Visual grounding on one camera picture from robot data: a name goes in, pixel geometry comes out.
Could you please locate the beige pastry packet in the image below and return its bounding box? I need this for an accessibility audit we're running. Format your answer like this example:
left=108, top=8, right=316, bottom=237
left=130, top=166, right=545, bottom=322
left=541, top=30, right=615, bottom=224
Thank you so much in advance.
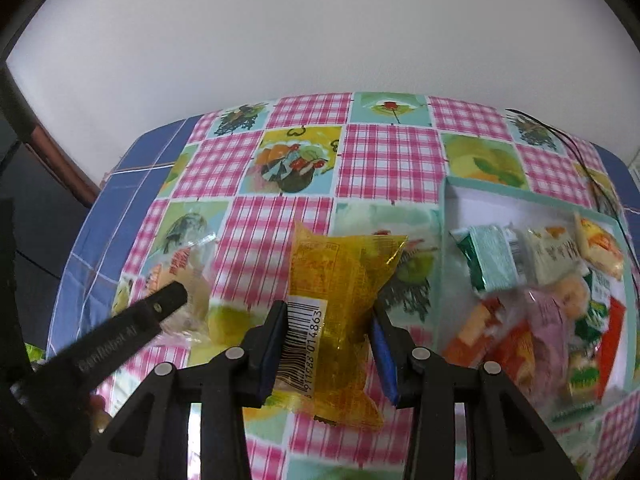
left=527, top=225, right=588, bottom=283

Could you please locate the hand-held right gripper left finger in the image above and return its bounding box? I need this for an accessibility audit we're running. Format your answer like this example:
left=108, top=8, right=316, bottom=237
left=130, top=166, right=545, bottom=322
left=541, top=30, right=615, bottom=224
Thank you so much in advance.
left=72, top=301, right=288, bottom=480

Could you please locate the brown wooden bed frame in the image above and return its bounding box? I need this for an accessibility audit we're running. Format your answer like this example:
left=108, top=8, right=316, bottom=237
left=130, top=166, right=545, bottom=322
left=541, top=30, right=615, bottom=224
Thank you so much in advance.
left=0, top=65, right=101, bottom=206

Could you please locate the round cracker packet green label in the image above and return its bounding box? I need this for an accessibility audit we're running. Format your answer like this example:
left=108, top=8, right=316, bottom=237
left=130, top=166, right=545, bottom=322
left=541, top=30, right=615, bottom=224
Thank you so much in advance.
left=567, top=270, right=613, bottom=398

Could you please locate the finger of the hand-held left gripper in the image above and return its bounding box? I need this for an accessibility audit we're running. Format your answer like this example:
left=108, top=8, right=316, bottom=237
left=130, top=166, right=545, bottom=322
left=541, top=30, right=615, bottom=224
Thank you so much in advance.
left=30, top=281, right=188, bottom=411

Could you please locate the orange and beige snack packet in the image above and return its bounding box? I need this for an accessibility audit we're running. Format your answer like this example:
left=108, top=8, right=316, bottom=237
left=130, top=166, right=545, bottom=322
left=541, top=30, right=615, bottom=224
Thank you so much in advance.
left=574, top=212, right=626, bottom=281

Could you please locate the clear packet of white cakes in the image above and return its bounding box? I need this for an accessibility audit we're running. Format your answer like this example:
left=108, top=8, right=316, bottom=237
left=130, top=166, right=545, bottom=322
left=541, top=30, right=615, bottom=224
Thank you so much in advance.
left=142, top=232, right=218, bottom=343

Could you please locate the red peanut snack packet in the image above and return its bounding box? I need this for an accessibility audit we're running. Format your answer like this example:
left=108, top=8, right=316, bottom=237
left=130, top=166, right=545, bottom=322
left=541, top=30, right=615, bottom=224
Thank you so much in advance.
left=492, top=322, right=538, bottom=401

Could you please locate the pink checked picture tablecloth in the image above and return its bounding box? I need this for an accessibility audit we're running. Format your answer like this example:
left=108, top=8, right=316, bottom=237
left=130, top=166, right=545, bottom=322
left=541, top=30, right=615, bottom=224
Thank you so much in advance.
left=47, top=91, right=640, bottom=480

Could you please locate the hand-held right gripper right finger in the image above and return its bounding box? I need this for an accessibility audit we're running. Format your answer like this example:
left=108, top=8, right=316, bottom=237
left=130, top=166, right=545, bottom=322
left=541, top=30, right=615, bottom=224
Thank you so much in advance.
left=370, top=305, right=583, bottom=480

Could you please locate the teal cardboard box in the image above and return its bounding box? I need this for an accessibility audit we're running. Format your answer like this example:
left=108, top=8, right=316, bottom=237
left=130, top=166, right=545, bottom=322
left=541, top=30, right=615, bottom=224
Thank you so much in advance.
left=435, top=175, right=640, bottom=411

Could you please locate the red-orange patterned snack packet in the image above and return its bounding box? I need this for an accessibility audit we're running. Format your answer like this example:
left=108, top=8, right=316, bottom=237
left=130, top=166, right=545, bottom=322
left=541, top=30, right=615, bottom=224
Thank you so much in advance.
left=597, top=295, right=628, bottom=396

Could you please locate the dark furniture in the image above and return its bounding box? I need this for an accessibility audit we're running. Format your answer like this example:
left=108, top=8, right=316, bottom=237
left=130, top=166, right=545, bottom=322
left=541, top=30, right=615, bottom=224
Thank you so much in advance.
left=0, top=140, right=96, bottom=341

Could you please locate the black cable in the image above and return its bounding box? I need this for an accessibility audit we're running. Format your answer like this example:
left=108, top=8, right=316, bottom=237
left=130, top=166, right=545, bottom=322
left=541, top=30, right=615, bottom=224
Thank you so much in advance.
left=505, top=108, right=640, bottom=301

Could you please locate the pink snack packet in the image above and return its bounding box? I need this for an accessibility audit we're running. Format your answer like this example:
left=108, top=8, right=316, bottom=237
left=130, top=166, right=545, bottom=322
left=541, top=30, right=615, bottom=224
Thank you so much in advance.
left=525, top=290, right=573, bottom=386

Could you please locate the yellow translucent snack packet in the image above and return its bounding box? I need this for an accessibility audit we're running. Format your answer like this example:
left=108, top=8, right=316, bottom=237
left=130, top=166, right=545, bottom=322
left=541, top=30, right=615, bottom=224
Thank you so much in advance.
left=274, top=220, right=408, bottom=428

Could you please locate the silver and mint snack packet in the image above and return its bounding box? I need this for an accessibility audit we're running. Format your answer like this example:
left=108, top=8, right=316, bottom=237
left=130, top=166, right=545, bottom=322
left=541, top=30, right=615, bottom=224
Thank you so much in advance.
left=505, top=222, right=533, bottom=278

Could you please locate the small peach jelly cup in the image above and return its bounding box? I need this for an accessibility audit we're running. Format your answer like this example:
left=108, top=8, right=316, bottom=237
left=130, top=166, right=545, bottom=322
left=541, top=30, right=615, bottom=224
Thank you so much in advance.
left=552, top=275, right=591, bottom=311

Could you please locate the green biscuit packet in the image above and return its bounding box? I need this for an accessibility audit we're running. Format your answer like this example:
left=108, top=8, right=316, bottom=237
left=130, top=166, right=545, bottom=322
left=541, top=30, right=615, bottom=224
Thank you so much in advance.
left=450, top=224, right=521, bottom=293

